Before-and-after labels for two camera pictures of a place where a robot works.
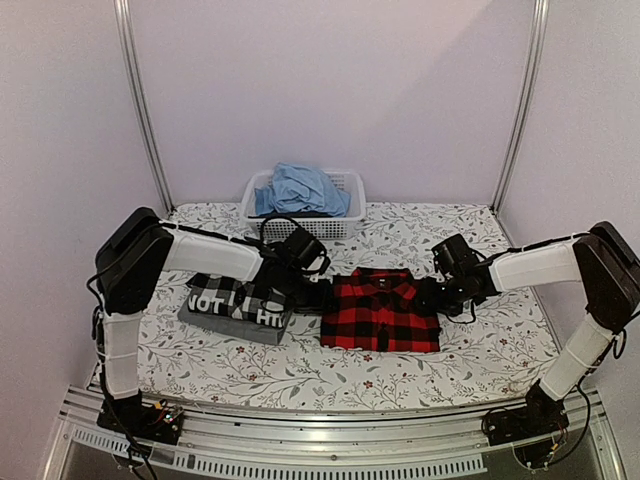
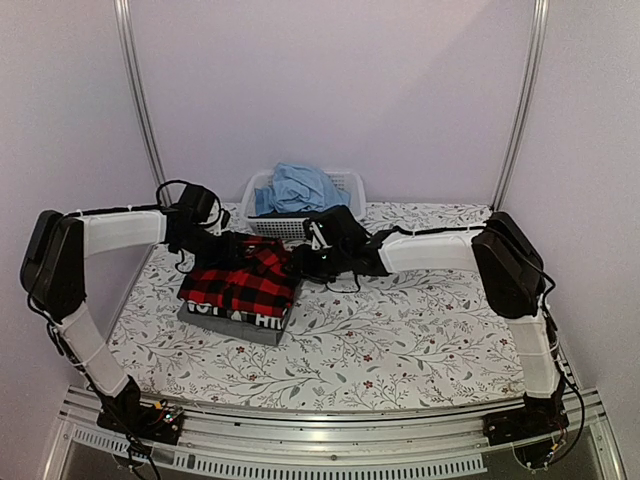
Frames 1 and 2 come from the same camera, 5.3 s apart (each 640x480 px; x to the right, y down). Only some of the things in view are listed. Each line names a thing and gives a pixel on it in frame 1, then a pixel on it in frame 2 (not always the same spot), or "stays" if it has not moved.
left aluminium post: (123, 10) stays
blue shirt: (297, 189) stays
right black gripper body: (449, 300) → (321, 269)
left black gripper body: (300, 297) → (209, 252)
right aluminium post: (538, 51) stays
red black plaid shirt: (378, 310) → (263, 279)
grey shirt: (233, 327) stays
